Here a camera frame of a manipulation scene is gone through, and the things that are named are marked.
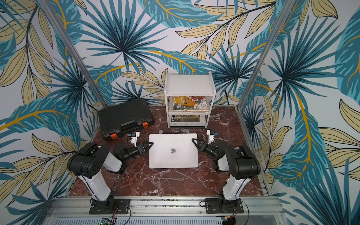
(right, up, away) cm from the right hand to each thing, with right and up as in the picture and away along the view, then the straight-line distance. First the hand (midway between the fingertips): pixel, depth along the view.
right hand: (185, 144), depth 86 cm
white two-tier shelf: (+10, +36, -3) cm, 37 cm away
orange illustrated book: (+3, +26, +9) cm, 28 cm away
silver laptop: (-8, -4, 0) cm, 9 cm away
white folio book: (+2, +14, +19) cm, 24 cm away
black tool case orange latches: (-43, +17, +15) cm, 49 cm away
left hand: (-20, -1, +1) cm, 20 cm away
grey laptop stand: (+1, +8, +3) cm, 8 cm away
